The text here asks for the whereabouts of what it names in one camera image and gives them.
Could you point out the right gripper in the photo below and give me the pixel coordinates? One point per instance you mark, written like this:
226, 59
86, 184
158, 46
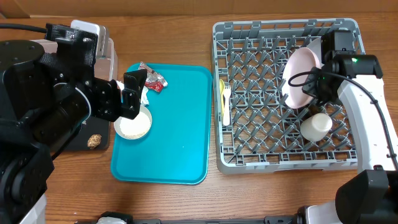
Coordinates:
310, 89

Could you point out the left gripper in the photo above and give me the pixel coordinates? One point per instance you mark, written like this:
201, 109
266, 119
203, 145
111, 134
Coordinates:
128, 107

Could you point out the red foil wrapper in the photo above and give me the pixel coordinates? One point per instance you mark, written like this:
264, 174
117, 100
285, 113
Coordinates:
154, 81

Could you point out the white napkin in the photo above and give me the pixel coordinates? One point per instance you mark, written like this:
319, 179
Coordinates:
144, 98

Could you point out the white cup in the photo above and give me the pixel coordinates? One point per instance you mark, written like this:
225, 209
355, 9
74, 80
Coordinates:
316, 127

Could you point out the white rice portion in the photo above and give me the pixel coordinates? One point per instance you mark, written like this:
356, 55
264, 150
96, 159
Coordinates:
135, 128

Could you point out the grey bowl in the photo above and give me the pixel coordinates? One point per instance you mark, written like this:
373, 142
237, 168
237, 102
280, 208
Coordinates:
117, 122

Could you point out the brown food scrap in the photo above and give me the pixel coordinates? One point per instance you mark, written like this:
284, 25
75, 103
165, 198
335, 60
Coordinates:
94, 141

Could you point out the yellow spoon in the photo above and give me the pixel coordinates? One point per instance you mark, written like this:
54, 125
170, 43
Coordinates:
222, 86

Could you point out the pink fork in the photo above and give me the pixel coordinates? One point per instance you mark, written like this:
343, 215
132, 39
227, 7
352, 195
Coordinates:
226, 114

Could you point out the grey plate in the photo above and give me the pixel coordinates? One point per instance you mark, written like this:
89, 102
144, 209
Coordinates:
315, 47

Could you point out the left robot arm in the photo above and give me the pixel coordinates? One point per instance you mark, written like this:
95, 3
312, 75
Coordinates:
45, 98

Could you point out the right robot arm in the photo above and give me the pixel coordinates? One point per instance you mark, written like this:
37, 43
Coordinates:
355, 81

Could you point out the grey dishwasher rack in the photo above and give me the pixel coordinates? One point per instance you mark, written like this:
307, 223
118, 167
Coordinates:
264, 133

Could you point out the clear plastic bin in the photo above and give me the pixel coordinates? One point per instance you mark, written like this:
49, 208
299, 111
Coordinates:
107, 68

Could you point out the black plastic tray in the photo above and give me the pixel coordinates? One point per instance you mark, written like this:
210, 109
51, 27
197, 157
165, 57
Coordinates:
91, 127

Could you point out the teal serving tray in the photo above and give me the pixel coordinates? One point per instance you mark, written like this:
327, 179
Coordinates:
176, 148

